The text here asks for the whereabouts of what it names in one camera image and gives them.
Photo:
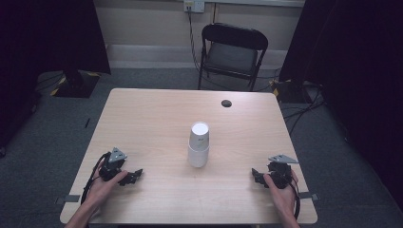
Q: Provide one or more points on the person's left hand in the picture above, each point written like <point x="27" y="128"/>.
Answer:
<point x="102" y="188"/>

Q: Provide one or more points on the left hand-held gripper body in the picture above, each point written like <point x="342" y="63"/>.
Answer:
<point x="111" y="167"/>

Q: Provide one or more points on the person's right hand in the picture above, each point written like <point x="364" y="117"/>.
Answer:
<point x="283" y="196"/>

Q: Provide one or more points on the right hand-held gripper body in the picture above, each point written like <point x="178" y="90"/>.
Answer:
<point x="280" y="173"/>

